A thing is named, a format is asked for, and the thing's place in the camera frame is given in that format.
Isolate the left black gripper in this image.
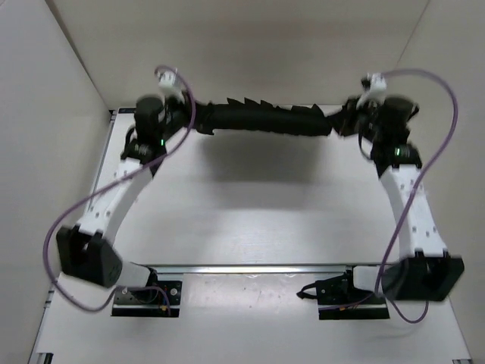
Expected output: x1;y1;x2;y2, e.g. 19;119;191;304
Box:
161;87;214;137

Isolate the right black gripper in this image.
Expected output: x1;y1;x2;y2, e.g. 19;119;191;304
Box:
328;97;386;146

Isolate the black pleated skirt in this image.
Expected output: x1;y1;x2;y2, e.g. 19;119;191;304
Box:
195;98;340;137

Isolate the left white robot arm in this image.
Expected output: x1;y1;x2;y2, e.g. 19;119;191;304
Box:
56;94;211;302

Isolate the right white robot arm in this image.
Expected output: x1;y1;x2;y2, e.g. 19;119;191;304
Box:
335;96;465;304

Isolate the left blue table label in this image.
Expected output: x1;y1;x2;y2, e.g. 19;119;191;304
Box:
117;108;136;114

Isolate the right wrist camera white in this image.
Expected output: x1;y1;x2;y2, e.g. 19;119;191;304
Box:
356;73;387;108

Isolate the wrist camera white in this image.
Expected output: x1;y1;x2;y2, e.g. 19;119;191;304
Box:
155;68;183;97
356;73;387;108

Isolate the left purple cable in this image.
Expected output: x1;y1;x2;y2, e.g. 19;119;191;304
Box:
43;65;198;312

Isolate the purple cable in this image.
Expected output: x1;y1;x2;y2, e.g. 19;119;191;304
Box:
43;65;198;312
374;67;459;324

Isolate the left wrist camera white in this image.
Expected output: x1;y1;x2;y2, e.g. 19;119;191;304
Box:
155;68;183;97

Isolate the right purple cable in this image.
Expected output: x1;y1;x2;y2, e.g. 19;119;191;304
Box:
374;67;459;324

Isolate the aluminium table rail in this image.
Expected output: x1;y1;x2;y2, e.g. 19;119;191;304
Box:
132;263;357;275

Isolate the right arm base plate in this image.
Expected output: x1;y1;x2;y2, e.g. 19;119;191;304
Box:
296;270;390;321

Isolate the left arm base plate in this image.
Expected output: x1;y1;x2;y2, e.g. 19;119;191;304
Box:
111;275;183;318

